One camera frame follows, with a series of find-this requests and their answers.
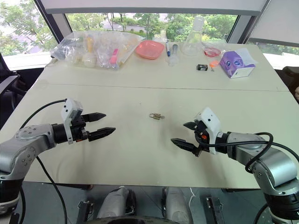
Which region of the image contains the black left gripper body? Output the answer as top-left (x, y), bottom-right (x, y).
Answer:
top-left (71, 115), bottom-right (91, 143)

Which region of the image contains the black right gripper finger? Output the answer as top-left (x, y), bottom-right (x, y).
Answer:
top-left (183, 121), bottom-right (199, 131)
top-left (171, 138), bottom-right (203, 158)

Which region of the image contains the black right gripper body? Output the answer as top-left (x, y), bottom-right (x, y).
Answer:
top-left (193, 119), bottom-right (211, 152)

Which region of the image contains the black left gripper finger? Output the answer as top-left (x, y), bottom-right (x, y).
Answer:
top-left (88, 127), bottom-right (116, 142)
top-left (85, 112), bottom-right (107, 123)

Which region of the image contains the silver robot leg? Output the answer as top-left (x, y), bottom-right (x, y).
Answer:
top-left (96, 186), bottom-right (137, 220)
top-left (161, 186), bottom-right (194, 224)

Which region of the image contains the clear plastic bag of items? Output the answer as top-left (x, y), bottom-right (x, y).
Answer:
top-left (50, 31), bottom-right (141, 71)

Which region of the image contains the purple tissue box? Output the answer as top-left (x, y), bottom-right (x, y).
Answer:
top-left (219, 47), bottom-right (259, 79)

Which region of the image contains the petri dish with red liquid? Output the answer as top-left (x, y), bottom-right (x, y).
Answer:
top-left (203, 46), bottom-right (222, 57)

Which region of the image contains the clear glass conical flask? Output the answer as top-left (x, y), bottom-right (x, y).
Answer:
top-left (180, 15), bottom-right (206, 57)

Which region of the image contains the black office chair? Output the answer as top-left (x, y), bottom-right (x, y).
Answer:
top-left (0, 52), bottom-right (27, 132)

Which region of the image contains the pink plastic tray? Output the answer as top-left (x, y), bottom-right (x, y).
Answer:
top-left (135, 40), bottom-right (165, 60)

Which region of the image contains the crumpled clear plastic bag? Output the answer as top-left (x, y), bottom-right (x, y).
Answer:
top-left (201, 39), bottom-right (228, 51)

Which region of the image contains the dark seated bystander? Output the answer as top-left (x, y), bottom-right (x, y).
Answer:
top-left (282, 66), bottom-right (299, 105)

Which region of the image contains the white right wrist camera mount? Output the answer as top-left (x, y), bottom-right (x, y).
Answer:
top-left (193, 107), bottom-right (221, 155)

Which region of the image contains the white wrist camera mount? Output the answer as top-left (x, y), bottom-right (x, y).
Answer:
top-left (193, 107), bottom-right (221, 155)
top-left (60, 98), bottom-right (84, 145)

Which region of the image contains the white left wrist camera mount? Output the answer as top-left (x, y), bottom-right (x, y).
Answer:
top-left (60, 98), bottom-right (84, 145)

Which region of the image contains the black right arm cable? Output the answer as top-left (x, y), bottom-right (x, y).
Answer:
top-left (195, 132), bottom-right (299, 174)

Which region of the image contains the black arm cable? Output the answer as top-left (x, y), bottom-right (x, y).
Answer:
top-left (195, 132), bottom-right (299, 174)
top-left (19, 99), bottom-right (68, 224)

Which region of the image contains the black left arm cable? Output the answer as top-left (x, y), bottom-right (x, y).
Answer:
top-left (19, 99), bottom-right (68, 224)

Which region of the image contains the black metal table bracket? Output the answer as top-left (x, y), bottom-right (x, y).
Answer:
top-left (76, 200), bottom-right (94, 224)
top-left (205, 196), bottom-right (227, 224)

